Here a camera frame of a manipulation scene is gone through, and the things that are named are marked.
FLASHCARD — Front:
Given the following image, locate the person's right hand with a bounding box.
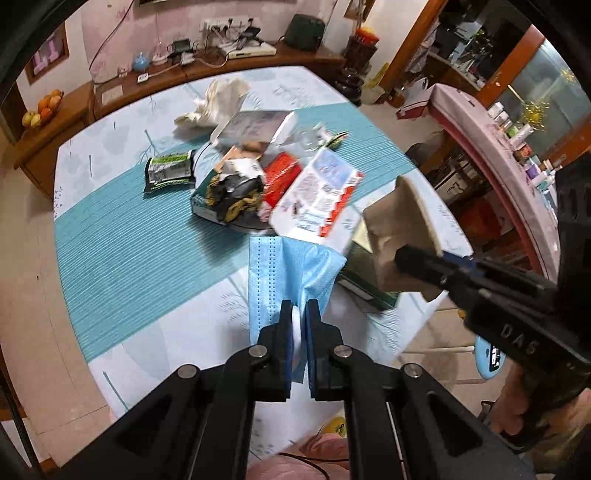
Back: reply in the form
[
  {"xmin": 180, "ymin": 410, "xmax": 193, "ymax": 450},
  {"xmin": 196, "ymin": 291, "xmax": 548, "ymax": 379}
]
[{"xmin": 488, "ymin": 364, "xmax": 532, "ymax": 435}]

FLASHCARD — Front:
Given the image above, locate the blue stool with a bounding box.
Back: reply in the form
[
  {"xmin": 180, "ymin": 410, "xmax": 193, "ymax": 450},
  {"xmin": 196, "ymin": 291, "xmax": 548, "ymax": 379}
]
[{"xmin": 475, "ymin": 335, "xmax": 509, "ymax": 384}]

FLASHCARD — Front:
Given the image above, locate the dark green box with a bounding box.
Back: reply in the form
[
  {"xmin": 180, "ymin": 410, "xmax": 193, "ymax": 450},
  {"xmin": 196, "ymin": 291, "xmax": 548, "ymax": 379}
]
[{"xmin": 337, "ymin": 240, "xmax": 400, "ymax": 312}]

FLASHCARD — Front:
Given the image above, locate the black green snack wrapper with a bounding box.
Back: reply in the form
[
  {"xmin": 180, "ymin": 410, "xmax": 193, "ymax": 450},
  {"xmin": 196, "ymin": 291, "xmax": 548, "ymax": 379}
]
[{"xmin": 143, "ymin": 150, "xmax": 197, "ymax": 197}]

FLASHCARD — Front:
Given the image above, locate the blue face mask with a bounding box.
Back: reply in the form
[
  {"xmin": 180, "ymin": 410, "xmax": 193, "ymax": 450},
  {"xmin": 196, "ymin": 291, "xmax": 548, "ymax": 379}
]
[{"xmin": 248, "ymin": 236, "xmax": 348, "ymax": 384}]

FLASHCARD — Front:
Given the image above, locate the white shopping bag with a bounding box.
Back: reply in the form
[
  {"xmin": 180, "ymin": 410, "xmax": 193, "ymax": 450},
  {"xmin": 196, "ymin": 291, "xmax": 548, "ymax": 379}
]
[{"xmin": 397, "ymin": 76, "xmax": 437, "ymax": 121}]

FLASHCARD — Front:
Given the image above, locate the fruit bowl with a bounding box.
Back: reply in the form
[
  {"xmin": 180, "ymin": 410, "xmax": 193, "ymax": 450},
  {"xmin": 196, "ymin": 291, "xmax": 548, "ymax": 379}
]
[{"xmin": 21, "ymin": 89, "xmax": 64, "ymax": 128}]

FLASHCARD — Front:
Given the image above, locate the small wooden cabinet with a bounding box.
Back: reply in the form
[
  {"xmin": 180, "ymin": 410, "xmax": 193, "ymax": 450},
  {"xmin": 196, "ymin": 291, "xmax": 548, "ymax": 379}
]
[{"xmin": 13, "ymin": 80, "xmax": 95, "ymax": 195}]

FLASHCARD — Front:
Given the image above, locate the leaf-print tablecloth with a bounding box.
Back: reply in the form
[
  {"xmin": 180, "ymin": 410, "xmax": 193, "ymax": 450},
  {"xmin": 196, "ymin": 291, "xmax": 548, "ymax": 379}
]
[{"xmin": 53, "ymin": 66, "xmax": 474, "ymax": 462}]

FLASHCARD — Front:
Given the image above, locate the white red printed packet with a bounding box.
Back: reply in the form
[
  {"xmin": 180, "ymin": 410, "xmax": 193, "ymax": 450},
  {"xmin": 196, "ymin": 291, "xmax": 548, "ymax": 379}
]
[{"xmin": 269, "ymin": 148, "xmax": 364, "ymax": 238}]

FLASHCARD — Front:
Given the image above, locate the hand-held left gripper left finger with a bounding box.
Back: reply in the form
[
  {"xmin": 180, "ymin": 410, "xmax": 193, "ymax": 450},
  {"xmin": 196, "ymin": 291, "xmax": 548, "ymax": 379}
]
[{"xmin": 55, "ymin": 299, "xmax": 301, "ymax": 480}]

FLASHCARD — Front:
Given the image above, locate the white napkin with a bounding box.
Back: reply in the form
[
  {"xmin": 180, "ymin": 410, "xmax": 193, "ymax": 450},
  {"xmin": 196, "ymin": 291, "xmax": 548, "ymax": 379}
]
[{"xmin": 174, "ymin": 78, "xmax": 252, "ymax": 139}]

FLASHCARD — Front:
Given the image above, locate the dark tall vase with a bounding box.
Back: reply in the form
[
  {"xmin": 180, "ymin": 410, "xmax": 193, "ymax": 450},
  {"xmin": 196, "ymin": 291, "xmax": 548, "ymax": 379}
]
[{"xmin": 335, "ymin": 28, "xmax": 379, "ymax": 104}]

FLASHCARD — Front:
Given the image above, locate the white set-top box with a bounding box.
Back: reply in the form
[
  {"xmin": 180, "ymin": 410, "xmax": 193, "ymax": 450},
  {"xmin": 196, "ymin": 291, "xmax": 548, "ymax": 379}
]
[{"xmin": 226, "ymin": 41, "xmax": 278, "ymax": 61}]

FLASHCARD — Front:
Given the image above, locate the clear plastic wrapper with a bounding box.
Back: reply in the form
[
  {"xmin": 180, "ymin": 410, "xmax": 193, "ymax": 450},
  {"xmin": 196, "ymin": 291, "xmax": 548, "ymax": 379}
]
[{"xmin": 286, "ymin": 122, "xmax": 349, "ymax": 158}]

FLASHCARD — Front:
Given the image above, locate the brown paper bag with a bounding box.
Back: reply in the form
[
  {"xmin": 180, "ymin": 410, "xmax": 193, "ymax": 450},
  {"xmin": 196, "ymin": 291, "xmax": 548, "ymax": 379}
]
[{"xmin": 362, "ymin": 175, "xmax": 446, "ymax": 303}]

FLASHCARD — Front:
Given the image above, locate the white labelled plastic container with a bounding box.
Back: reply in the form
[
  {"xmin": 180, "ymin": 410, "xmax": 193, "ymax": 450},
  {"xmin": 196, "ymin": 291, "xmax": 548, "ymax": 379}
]
[{"xmin": 210, "ymin": 111, "xmax": 298, "ymax": 155}]

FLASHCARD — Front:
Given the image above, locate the pink clothing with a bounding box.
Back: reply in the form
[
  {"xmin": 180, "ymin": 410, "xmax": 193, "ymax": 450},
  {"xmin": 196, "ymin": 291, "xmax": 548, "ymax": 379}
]
[{"xmin": 245, "ymin": 434, "xmax": 352, "ymax": 480}]

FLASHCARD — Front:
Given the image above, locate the pink covered table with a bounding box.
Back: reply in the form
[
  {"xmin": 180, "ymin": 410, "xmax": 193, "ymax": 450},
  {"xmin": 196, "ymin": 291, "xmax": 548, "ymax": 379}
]
[{"xmin": 427, "ymin": 83, "xmax": 561, "ymax": 282}]

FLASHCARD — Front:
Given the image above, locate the banana peel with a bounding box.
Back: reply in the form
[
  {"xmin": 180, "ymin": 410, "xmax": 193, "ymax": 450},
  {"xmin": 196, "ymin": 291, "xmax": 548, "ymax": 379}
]
[{"xmin": 205, "ymin": 175, "xmax": 264, "ymax": 222}]

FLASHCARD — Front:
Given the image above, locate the white power strip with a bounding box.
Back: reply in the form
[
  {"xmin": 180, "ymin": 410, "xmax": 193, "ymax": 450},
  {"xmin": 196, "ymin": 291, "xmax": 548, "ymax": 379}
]
[{"xmin": 201, "ymin": 16, "xmax": 262, "ymax": 33}]

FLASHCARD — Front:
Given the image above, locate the red snack packet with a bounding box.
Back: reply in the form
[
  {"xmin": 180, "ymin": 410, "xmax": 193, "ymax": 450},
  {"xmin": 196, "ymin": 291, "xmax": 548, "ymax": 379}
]
[{"xmin": 261, "ymin": 152, "xmax": 305, "ymax": 208}]

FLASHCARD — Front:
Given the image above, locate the dark green speaker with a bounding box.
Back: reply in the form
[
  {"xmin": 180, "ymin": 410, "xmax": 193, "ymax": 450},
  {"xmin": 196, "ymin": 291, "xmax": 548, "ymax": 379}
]
[{"xmin": 284, "ymin": 14, "xmax": 326, "ymax": 49}]

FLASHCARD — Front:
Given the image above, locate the white paper packet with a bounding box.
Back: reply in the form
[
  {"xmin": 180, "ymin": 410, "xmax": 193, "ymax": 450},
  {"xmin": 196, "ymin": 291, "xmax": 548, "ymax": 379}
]
[{"xmin": 318, "ymin": 203, "xmax": 366, "ymax": 257}]

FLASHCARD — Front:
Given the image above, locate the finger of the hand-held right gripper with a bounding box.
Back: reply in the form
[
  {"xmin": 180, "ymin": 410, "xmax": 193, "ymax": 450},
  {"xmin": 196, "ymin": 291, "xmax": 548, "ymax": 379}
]
[
  {"xmin": 438, "ymin": 251, "xmax": 555, "ymax": 291},
  {"xmin": 394, "ymin": 246, "xmax": 490, "ymax": 301}
]

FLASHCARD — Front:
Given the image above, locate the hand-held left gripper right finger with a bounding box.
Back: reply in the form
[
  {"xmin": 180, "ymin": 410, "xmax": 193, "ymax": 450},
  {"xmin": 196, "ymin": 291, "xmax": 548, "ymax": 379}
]
[{"xmin": 306, "ymin": 299, "xmax": 537, "ymax": 480}]

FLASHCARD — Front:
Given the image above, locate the long wooden sideboard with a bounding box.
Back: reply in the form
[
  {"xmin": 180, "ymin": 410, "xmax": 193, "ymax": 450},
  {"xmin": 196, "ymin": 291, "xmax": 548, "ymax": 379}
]
[{"xmin": 90, "ymin": 41, "xmax": 347, "ymax": 121}]

